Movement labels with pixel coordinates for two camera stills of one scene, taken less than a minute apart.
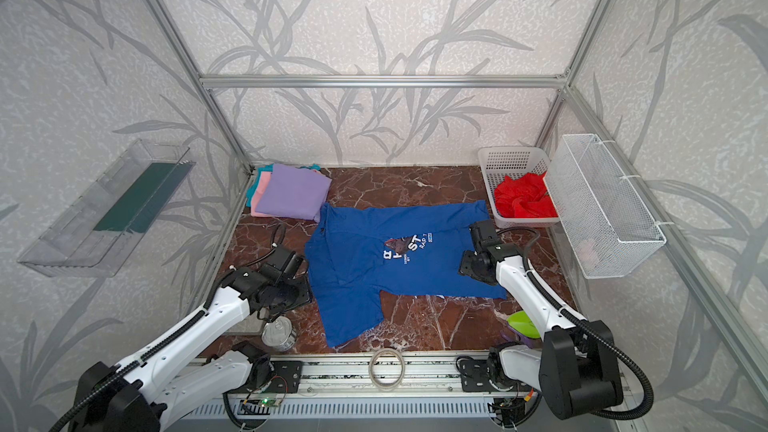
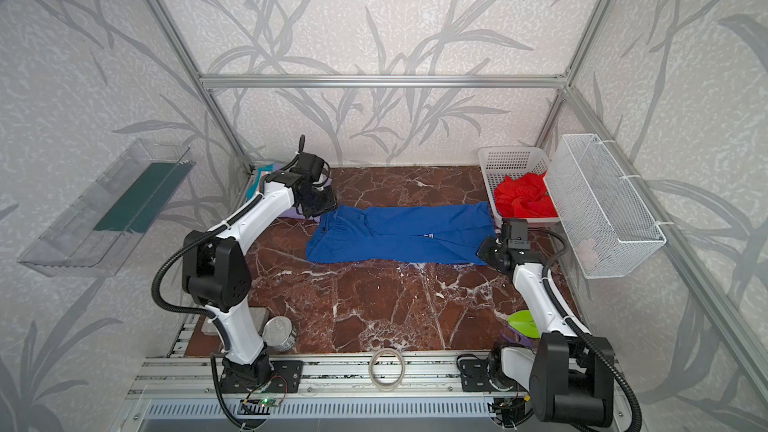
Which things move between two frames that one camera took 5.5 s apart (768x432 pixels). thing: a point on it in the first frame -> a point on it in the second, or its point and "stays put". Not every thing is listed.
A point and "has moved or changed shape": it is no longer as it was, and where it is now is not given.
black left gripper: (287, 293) -> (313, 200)
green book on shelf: (144, 202) stays put
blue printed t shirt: (355, 252) has moved or changed shape
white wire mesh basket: (603, 227) stays put
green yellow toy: (523, 324) stays put
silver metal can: (279, 333) stays put
